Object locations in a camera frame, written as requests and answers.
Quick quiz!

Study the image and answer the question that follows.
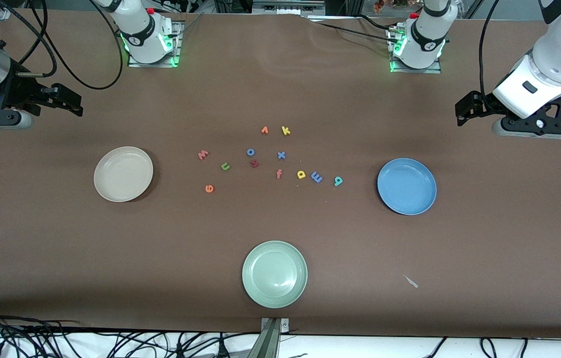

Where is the beige plastic plate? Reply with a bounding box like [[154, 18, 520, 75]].
[[93, 146, 154, 203]]

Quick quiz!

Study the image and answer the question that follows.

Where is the blue plastic plate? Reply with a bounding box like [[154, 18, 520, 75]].
[[377, 158, 437, 216]]

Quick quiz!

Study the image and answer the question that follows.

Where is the orange background object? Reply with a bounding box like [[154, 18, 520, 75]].
[[372, 0, 410, 13]]

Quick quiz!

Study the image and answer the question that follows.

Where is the brown table cover mat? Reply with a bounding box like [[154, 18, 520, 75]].
[[0, 9, 561, 340]]

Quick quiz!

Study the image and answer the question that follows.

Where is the grey metal bar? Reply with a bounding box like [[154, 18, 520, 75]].
[[253, 0, 325, 13]]

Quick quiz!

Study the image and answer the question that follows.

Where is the pale green plastic plate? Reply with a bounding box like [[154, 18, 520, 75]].
[[241, 241, 308, 309]]

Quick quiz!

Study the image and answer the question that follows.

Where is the aluminium support profile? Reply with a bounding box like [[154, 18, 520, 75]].
[[247, 318, 282, 358]]

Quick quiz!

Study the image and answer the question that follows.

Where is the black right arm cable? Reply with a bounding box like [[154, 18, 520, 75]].
[[4, 0, 124, 91]]

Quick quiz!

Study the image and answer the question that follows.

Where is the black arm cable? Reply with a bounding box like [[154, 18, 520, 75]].
[[478, 0, 503, 117], [4, 0, 124, 91]]

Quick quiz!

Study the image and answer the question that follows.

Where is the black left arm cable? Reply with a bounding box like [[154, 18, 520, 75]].
[[478, 0, 503, 117]]

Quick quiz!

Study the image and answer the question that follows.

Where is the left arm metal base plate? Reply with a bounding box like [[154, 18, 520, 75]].
[[389, 25, 443, 74]]

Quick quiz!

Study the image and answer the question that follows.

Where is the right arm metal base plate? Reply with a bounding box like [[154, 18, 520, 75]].
[[128, 20, 184, 68]]

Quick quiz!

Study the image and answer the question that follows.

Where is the black cable on table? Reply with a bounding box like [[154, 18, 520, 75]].
[[305, 15, 400, 40]]

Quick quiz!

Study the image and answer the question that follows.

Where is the small metal bracket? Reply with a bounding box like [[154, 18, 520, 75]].
[[260, 318, 291, 333]]

